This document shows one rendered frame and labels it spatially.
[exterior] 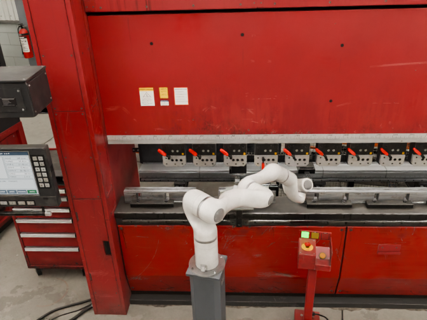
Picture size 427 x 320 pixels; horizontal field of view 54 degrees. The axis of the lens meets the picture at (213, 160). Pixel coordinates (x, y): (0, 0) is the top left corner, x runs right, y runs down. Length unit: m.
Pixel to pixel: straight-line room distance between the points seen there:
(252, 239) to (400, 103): 1.29
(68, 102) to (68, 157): 0.36
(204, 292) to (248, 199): 0.54
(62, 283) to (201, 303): 1.76
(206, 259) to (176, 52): 1.18
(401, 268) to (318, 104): 1.37
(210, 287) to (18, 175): 1.16
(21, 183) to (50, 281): 1.61
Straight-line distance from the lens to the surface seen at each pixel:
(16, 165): 2.41
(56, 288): 3.84
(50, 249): 3.69
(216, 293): 2.30
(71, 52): 2.45
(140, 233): 3.03
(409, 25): 2.65
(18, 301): 3.86
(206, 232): 2.08
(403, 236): 3.16
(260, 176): 2.32
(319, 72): 2.58
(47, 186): 2.40
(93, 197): 2.81
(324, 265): 2.77
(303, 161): 2.79
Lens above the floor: 2.52
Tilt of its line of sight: 28 degrees down
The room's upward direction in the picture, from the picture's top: 2 degrees counter-clockwise
